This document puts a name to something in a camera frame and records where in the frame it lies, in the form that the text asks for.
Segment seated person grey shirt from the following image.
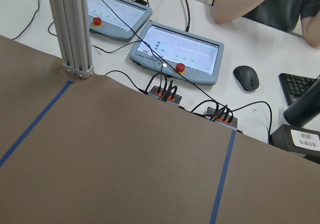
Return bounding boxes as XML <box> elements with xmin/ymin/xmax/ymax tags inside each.
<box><xmin>212</xmin><ymin>0</ymin><xmax>320</xmax><ymax>48</ymax></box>

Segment dark box with label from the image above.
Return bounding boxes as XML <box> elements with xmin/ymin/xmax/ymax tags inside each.
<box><xmin>270</xmin><ymin>124</ymin><xmax>320</xmax><ymax>164</ymax></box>

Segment black computer mouse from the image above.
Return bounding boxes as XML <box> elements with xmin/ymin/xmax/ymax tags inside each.
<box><xmin>233</xmin><ymin>65</ymin><xmax>260</xmax><ymax>92</ymax></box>

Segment black water bottle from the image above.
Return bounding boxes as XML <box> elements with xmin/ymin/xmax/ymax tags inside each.
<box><xmin>283</xmin><ymin>79</ymin><xmax>320</xmax><ymax>127</ymax></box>

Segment right USB hub orange ports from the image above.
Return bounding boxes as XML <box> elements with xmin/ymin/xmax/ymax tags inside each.
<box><xmin>204</xmin><ymin>107</ymin><xmax>238</xmax><ymax>130</ymax></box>

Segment black keyboard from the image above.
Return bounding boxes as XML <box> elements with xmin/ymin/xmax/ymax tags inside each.
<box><xmin>278</xmin><ymin>73</ymin><xmax>320</xmax><ymax>106</ymax></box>

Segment aluminium frame post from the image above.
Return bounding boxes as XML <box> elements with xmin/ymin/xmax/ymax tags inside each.
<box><xmin>49</xmin><ymin>0</ymin><xmax>94</xmax><ymax>79</ymax></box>

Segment usb hub orange ports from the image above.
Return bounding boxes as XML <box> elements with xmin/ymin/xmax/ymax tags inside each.
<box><xmin>148</xmin><ymin>80</ymin><xmax>182</xmax><ymax>107</ymax></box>
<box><xmin>204</xmin><ymin>107</ymin><xmax>238</xmax><ymax>130</ymax></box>

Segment teach pendant far from post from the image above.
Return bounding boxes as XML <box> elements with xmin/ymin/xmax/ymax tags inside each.
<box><xmin>129</xmin><ymin>21</ymin><xmax>224</xmax><ymax>85</ymax></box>

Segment teach pendant near post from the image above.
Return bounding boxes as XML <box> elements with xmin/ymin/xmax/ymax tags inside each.
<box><xmin>87</xmin><ymin>0</ymin><xmax>153</xmax><ymax>41</ymax></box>

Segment left USB hub orange ports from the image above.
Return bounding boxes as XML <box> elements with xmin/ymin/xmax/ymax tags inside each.
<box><xmin>148</xmin><ymin>80</ymin><xmax>182</xmax><ymax>107</ymax></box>

